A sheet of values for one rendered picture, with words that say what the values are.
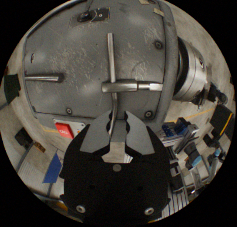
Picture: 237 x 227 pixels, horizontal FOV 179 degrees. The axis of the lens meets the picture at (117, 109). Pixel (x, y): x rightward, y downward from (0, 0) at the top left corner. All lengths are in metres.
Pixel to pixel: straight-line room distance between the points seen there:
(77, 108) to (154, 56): 0.21
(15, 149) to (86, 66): 9.93
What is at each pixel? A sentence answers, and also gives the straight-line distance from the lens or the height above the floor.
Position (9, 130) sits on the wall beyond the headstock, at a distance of 9.67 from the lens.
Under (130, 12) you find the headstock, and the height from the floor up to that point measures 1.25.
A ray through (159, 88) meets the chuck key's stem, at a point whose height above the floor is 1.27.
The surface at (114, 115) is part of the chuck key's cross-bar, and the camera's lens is 0.16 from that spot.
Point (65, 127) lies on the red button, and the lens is 0.26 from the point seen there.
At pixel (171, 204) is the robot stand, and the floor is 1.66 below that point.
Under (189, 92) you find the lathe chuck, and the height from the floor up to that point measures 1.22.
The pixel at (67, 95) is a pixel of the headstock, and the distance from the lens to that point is 0.20.
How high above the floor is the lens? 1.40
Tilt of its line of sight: 61 degrees down
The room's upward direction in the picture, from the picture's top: 177 degrees counter-clockwise
